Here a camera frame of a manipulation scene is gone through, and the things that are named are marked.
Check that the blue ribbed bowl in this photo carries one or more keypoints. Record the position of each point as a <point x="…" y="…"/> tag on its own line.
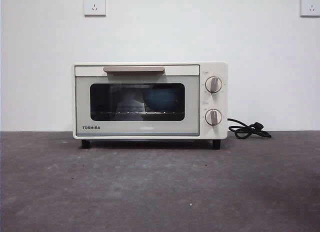
<point x="158" y="100"/>

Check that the beige oven knob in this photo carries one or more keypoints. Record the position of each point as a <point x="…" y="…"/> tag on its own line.
<point x="213" y="117"/>
<point x="214" y="84"/>

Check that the cream white toaster oven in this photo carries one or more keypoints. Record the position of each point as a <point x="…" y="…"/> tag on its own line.
<point x="215" y="134"/>

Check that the white wall socket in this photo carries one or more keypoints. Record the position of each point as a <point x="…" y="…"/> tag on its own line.
<point x="310" y="5"/>
<point x="95" y="5"/>

